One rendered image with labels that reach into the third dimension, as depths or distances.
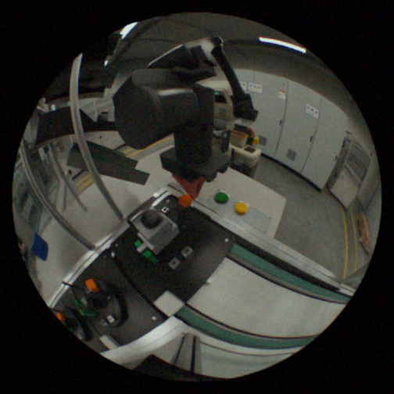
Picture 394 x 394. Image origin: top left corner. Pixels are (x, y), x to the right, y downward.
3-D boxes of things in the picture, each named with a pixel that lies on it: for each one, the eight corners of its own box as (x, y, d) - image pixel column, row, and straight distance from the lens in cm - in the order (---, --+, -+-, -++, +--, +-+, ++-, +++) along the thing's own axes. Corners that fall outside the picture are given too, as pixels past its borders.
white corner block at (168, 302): (170, 290, 30) (166, 290, 26) (186, 302, 29) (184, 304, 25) (157, 302, 31) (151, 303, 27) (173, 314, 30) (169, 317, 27)
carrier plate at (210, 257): (169, 198, 40) (168, 194, 39) (235, 241, 33) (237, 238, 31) (112, 247, 38) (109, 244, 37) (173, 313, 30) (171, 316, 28)
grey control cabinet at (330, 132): (298, 169, 378) (316, 98, 371) (318, 183, 399) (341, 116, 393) (298, 177, 329) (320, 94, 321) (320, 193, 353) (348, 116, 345)
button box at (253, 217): (215, 199, 46) (217, 187, 42) (264, 227, 45) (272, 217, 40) (204, 212, 42) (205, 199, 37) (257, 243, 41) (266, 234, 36)
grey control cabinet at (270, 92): (247, 143, 389) (255, 76, 383) (275, 155, 373) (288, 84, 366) (240, 147, 342) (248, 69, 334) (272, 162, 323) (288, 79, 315)
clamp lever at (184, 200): (180, 221, 29) (185, 193, 25) (186, 226, 28) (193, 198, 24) (168, 228, 27) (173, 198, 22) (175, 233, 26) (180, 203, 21)
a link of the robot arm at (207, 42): (224, 44, 58) (199, 50, 60) (217, 34, 58) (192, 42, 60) (221, 71, 16) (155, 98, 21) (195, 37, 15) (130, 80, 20)
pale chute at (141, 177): (134, 170, 53) (138, 161, 52) (145, 185, 42) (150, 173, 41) (73, 152, 49) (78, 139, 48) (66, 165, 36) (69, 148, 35)
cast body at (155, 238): (164, 220, 26) (156, 198, 21) (180, 232, 24) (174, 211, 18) (135, 246, 26) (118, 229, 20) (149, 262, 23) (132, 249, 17)
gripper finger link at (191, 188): (193, 213, 23) (191, 172, 16) (167, 196, 27) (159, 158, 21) (213, 193, 27) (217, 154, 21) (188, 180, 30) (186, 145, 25)
